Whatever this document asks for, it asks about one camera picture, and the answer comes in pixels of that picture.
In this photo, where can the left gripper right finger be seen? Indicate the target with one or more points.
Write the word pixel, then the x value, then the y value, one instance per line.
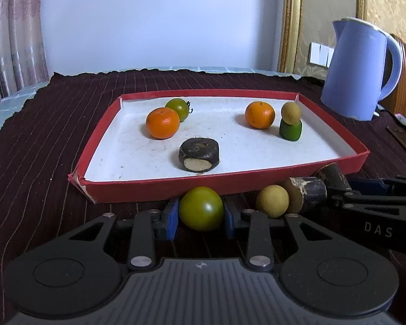
pixel 253 227

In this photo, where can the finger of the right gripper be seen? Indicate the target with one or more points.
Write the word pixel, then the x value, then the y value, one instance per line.
pixel 397 183
pixel 338 199

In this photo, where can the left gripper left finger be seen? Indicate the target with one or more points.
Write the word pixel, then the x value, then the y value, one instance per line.
pixel 150 226

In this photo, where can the dark sugarcane piece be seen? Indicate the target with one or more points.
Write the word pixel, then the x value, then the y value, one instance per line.
pixel 333 177
pixel 304 192

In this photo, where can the green tomato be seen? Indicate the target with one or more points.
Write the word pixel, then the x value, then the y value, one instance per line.
pixel 181 107
pixel 201 208

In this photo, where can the yellow longan fruit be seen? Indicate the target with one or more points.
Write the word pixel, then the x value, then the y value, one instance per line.
pixel 273 200
pixel 291 113

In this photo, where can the short dark sugarcane slice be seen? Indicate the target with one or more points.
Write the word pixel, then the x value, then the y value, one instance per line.
pixel 199 155

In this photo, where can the orange mandarin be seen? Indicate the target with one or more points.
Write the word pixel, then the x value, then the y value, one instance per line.
pixel 162 123
pixel 260 115

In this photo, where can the red shallow box tray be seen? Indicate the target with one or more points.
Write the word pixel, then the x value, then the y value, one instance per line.
pixel 121 162

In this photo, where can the blue electric kettle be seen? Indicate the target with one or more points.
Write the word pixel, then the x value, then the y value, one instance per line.
pixel 366 67

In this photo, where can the dark striped table cloth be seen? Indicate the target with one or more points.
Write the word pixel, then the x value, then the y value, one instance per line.
pixel 40 145

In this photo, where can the pink patterned curtain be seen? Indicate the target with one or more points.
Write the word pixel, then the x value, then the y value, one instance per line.
pixel 22 56

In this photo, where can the white wall switch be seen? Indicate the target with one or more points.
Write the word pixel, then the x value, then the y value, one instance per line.
pixel 320 55

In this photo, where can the gold picture frame moulding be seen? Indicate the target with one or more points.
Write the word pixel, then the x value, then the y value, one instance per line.
pixel 291 25

